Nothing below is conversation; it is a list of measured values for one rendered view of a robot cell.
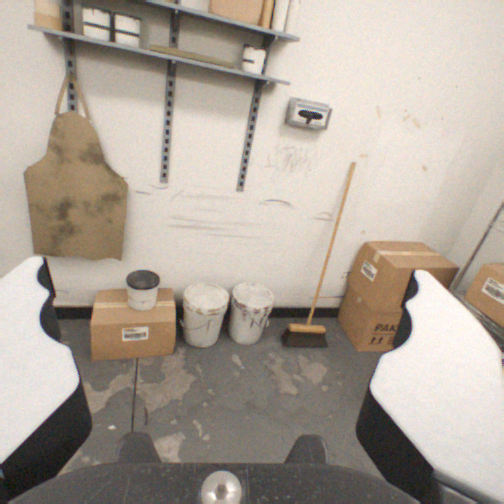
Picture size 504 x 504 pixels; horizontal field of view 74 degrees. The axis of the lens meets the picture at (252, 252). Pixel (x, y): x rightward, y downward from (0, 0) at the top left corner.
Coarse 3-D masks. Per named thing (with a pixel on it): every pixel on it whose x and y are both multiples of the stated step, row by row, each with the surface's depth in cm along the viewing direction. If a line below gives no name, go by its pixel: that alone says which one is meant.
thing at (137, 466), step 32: (128, 448) 6; (320, 448) 6; (64, 480) 5; (96, 480) 5; (128, 480) 5; (160, 480) 5; (192, 480) 5; (224, 480) 5; (256, 480) 5; (288, 480) 5; (320, 480) 5; (352, 480) 5
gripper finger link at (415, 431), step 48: (432, 288) 11; (432, 336) 9; (480, 336) 9; (384, 384) 7; (432, 384) 7; (480, 384) 7; (384, 432) 7; (432, 432) 6; (480, 432) 6; (480, 480) 6
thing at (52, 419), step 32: (0, 288) 9; (32, 288) 10; (0, 320) 8; (32, 320) 8; (0, 352) 7; (32, 352) 7; (64, 352) 8; (0, 384) 7; (32, 384) 7; (64, 384) 7; (0, 416) 6; (32, 416) 6; (64, 416) 6; (0, 448) 6; (32, 448) 6; (64, 448) 7; (32, 480) 6
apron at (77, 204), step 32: (64, 128) 173; (64, 160) 180; (96, 160) 185; (32, 192) 184; (64, 192) 188; (96, 192) 191; (32, 224) 193; (64, 224) 196; (96, 224) 199; (96, 256) 209
